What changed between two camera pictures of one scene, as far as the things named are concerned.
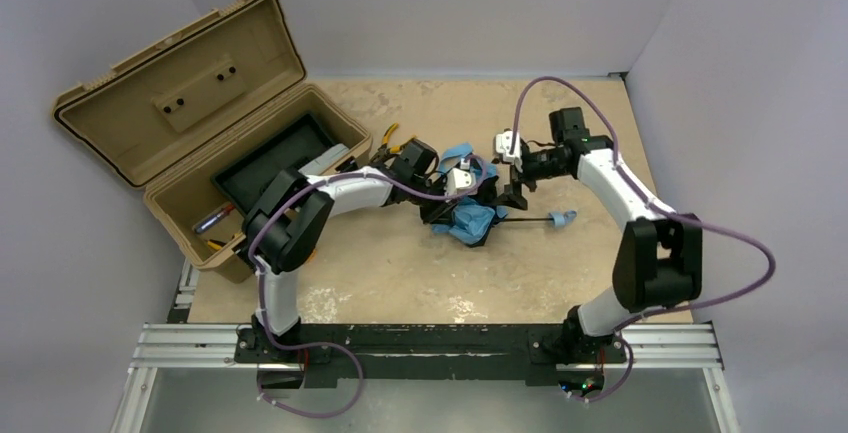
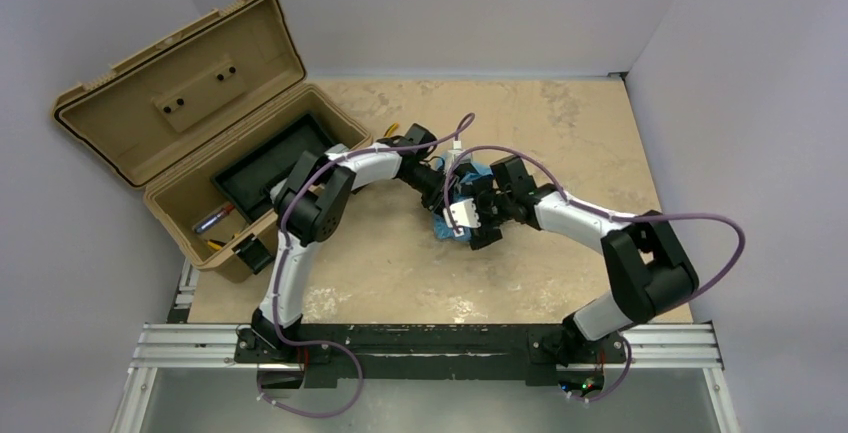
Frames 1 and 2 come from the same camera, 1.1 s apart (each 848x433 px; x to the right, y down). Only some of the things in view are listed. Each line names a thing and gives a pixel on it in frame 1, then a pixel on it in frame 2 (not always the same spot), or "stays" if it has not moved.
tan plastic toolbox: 169,116 stays
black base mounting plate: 428,353 stays
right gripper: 515,191 → 484,219
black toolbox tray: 241,180 stays
